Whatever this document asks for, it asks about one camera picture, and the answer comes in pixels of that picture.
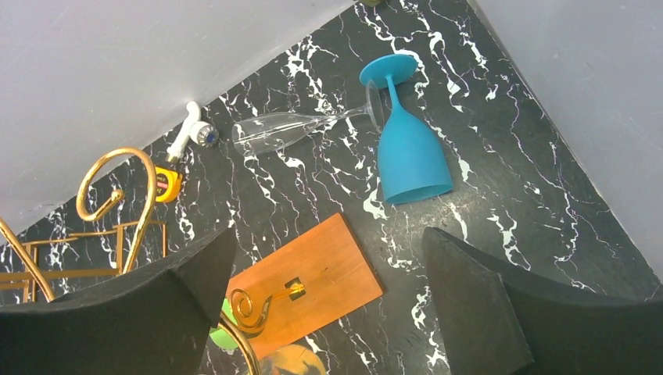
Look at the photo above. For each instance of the yellow tape measure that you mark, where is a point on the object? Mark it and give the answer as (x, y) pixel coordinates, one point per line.
(168, 184)

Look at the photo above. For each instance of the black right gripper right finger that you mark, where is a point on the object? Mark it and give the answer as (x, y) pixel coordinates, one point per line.
(497, 318)

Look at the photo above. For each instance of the gold rectangular hanging rack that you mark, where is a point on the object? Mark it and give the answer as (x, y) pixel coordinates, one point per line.
(94, 255)

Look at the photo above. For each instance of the green plastic wine glass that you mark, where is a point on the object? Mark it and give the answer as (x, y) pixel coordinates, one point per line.
(219, 336)

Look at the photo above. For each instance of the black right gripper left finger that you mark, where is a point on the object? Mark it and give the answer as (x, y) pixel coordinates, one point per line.
(152, 320)

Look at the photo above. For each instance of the white pipe fitting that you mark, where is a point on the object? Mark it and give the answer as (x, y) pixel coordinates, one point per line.
(193, 129)

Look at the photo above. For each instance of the orange plastic wine glass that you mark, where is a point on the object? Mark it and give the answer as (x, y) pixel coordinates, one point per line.
(293, 359)

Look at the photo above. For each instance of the green leaf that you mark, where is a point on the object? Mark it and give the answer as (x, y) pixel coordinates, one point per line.
(372, 3)

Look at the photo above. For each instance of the clear wine glass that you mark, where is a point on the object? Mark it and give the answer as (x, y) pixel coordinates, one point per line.
(278, 130)

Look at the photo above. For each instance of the blue plastic wine glass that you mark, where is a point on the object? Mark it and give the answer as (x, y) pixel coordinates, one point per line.
(411, 162)

